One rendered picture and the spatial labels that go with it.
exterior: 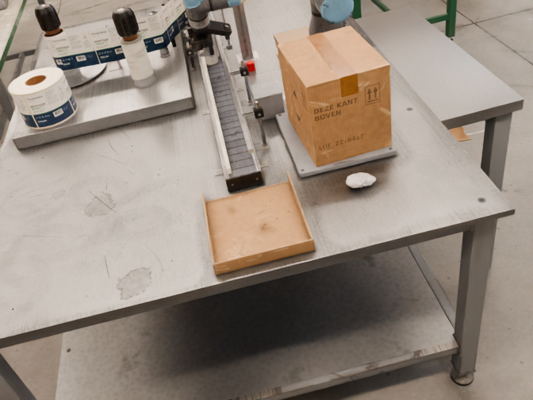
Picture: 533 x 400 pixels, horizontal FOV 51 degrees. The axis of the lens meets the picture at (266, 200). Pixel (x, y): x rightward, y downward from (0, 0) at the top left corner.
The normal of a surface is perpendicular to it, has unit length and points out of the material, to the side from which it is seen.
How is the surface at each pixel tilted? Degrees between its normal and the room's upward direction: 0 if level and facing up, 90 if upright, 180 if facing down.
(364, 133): 90
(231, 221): 0
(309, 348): 1
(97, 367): 1
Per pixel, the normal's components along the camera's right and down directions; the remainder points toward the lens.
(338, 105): 0.25, 0.59
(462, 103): -0.16, -0.76
